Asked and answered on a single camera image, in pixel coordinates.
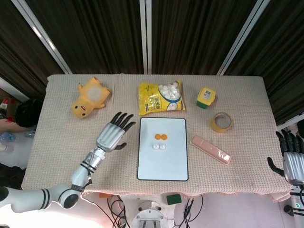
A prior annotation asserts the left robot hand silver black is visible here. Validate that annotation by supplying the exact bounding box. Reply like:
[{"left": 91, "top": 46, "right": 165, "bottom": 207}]
[{"left": 95, "top": 111, "right": 136, "bottom": 152}]

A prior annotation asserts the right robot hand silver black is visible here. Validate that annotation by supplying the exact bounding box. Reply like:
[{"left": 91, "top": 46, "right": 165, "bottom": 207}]
[{"left": 267, "top": 130, "right": 304, "bottom": 185}]

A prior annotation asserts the person bare forearm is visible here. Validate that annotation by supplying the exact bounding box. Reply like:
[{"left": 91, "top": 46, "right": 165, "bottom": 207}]
[{"left": 0, "top": 118, "right": 26, "bottom": 133}]

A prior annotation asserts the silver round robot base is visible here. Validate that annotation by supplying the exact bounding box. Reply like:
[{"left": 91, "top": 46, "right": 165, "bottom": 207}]
[{"left": 130, "top": 200, "right": 171, "bottom": 228}]

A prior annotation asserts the white magnetic board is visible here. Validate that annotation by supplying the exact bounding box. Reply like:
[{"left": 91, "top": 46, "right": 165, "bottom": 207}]
[{"left": 137, "top": 117, "right": 189, "bottom": 182}]

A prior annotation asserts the yellow plush toy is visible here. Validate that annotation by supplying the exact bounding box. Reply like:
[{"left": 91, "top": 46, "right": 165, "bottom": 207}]
[{"left": 70, "top": 76, "right": 112, "bottom": 119}]

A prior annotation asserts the beige waffle tablecloth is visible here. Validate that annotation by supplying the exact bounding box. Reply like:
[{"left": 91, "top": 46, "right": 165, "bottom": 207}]
[{"left": 21, "top": 73, "right": 293, "bottom": 202}]

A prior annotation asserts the yellow marshmallow bag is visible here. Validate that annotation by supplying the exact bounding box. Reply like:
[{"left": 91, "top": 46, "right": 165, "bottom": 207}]
[{"left": 138, "top": 79, "right": 187, "bottom": 116}]

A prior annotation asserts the pink long pencil case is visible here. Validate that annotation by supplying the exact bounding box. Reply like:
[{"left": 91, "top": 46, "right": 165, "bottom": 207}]
[{"left": 190, "top": 135, "right": 232, "bottom": 164}]

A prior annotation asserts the yellow packing tape roll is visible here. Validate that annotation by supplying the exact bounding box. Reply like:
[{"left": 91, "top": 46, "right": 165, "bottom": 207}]
[{"left": 210, "top": 112, "right": 233, "bottom": 133}]

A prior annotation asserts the green block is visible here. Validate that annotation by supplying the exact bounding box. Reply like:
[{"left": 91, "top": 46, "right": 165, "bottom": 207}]
[{"left": 166, "top": 194, "right": 182, "bottom": 206}]

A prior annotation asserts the dark brown curtain panel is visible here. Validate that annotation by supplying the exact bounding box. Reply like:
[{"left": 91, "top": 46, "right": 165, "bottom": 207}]
[
  {"left": 25, "top": 0, "right": 144, "bottom": 75},
  {"left": 151, "top": 0, "right": 258, "bottom": 75},
  {"left": 224, "top": 0, "right": 304, "bottom": 125},
  {"left": 0, "top": 0, "right": 65, "bottom": 95}
]

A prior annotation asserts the clear plastic bottle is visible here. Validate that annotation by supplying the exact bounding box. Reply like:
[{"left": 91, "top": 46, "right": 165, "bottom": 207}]
[{"left": 0, "top": 132, "right": 16, "bottom": 143}]

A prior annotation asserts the green mini bin yellow lid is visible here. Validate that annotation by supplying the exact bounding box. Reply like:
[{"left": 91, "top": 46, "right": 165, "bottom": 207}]
[{"left": 196, "top": 87, "right": 217, "bottom": 110}]

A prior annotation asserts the black cable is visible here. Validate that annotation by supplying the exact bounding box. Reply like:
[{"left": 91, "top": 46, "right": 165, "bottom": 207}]
[
  {"left": 173, "top": 194, "right": 205, "bottom": 228},
  {"left": 106, "top": 195, "right": 132, "bottom": 228}
]

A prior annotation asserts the white frame bar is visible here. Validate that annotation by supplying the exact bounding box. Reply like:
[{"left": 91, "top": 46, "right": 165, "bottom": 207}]
[{"left": 0, "top": 77, "right": 30, "bottom": 102}]

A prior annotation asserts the white frame post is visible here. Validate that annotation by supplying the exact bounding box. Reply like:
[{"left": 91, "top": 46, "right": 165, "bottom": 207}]
[
  {"left": 11, "top": 0, "right": 72, "bottom": 75},
  {"left": 139, "top": 0, "right": 153, "bottom": 75},
  {"left": 217, "top": 0, "right": 265, "bottom": 76}
]

